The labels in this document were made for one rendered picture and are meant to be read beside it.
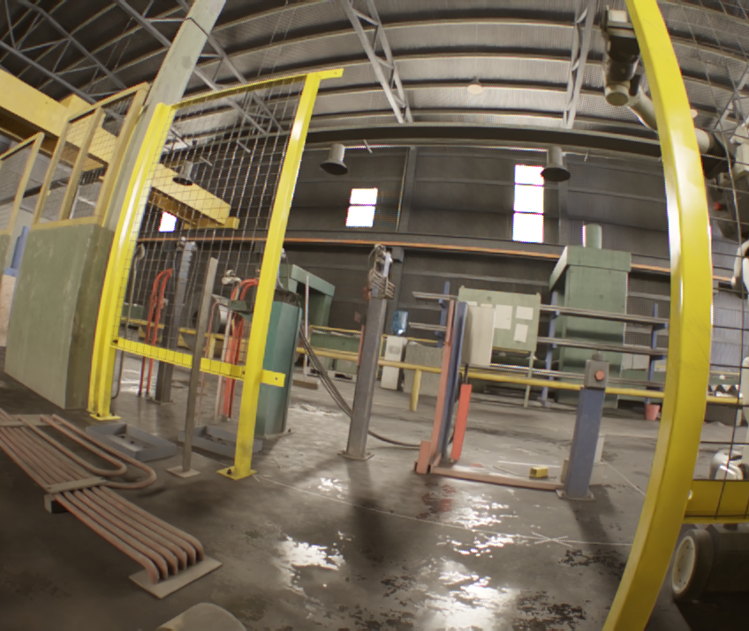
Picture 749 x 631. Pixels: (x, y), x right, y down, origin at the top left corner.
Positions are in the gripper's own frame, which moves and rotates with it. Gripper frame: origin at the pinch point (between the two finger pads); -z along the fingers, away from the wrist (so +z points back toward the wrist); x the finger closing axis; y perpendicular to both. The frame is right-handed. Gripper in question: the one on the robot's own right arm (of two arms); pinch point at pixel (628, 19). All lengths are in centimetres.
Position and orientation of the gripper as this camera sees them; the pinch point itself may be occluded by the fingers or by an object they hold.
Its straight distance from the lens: 103.8
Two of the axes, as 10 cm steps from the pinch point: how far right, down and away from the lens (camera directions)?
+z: 3.4, 1.4, 9.3
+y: -1.4, 9.9, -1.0
